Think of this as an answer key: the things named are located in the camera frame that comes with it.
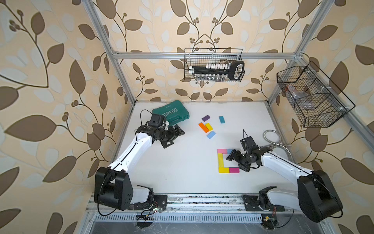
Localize long yellow-green block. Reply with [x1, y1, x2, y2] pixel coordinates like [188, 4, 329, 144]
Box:
[217, 153, 224, 168]

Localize black tool in basket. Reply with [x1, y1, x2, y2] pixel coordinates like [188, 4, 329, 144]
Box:
[187, 61, 245, 82]

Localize green plastic tool case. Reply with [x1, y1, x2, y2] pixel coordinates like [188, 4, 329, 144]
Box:
[152, 100, 190, 126]

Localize pink block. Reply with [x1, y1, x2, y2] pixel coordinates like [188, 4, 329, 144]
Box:
[217, 149, 228, 155]

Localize plastic bag in basket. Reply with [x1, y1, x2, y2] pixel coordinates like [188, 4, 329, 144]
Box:
[287, 85, 315, 110]

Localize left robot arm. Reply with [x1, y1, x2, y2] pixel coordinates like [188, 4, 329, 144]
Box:
[94, 114, 185, 211]

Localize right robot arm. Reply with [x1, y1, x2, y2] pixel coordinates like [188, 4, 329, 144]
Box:
[227, 136, 343, 223]

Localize teal block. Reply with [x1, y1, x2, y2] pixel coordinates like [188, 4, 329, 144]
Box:
[219, 116, 225, 124]

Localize metal flexible hose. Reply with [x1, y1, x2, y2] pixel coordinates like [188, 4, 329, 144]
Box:
[262, 129, 294, 163]

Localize back wire basket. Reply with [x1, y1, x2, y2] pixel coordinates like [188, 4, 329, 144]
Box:
[184, 47, 245, 82]

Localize yellow block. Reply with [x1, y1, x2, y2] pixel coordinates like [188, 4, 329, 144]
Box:
[219, 167, 230, 174]
[205, 123, 213, 131]

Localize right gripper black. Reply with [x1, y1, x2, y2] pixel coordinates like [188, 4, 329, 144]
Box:
[226, 149, 251, 171]

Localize right wire basket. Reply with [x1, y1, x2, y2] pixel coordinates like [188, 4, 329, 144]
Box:
[277, 61, 355, 128]

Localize purple block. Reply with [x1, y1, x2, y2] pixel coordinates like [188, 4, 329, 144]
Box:
[202, 115, 210, 122]

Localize wire basket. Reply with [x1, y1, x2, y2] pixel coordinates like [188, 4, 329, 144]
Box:
[277, 61, 355, 128]
[184, 47, 245, 82]

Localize orange long block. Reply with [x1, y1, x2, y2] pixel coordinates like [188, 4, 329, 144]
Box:
[199, 123, 209, 133]

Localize magenta block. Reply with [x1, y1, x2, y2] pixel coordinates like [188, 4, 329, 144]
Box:
[229, 167, 240, 174]

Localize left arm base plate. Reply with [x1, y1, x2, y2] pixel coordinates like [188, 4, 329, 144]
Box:
[128, 195, 168, 213]

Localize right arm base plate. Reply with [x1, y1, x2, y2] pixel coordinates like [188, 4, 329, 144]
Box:
[242, 195, 285, 212]

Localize yellow block beside orange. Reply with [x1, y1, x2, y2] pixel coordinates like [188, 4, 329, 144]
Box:
[205, 123, 213, 131]

